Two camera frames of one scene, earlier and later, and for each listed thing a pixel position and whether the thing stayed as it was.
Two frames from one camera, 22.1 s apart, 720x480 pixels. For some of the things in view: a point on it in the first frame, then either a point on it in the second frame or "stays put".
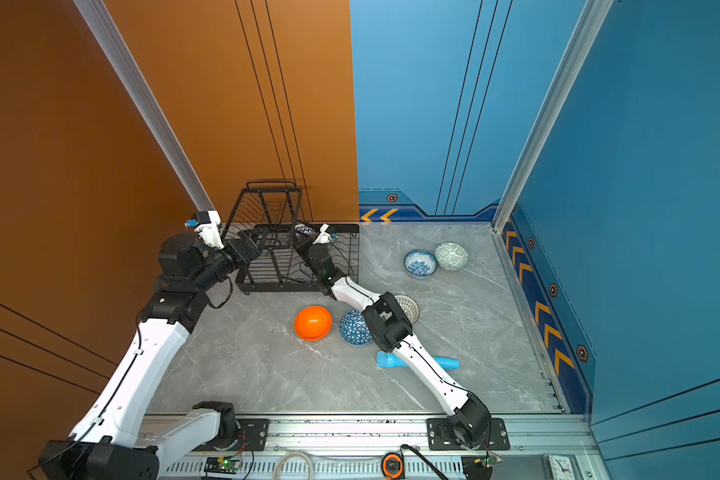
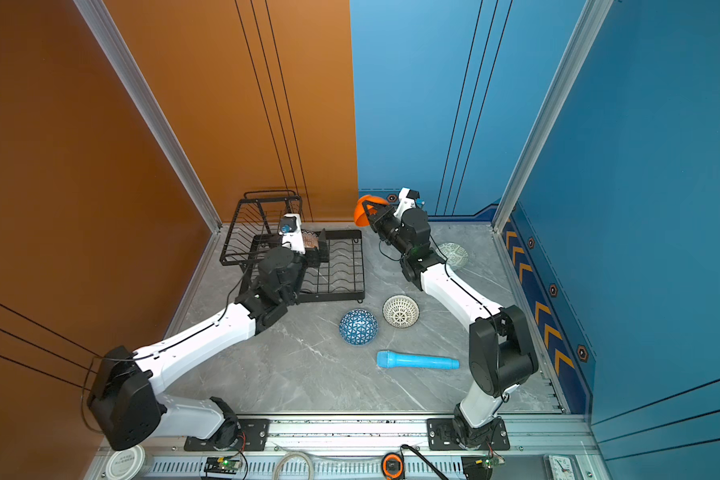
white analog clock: x=561 y=467 stays put
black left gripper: x=245 y=246 to x=314 y=260
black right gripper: x=305 y=248 to x=378 y=222
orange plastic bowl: x=313 y=323 to x=360 y=215
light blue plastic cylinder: x=389 y=360 stays put
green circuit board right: x=489 y=461 stays put
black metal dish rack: x=279 y=268 stays put
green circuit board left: x=222 y=465 stays put
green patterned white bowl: x=451 y=256 stays put
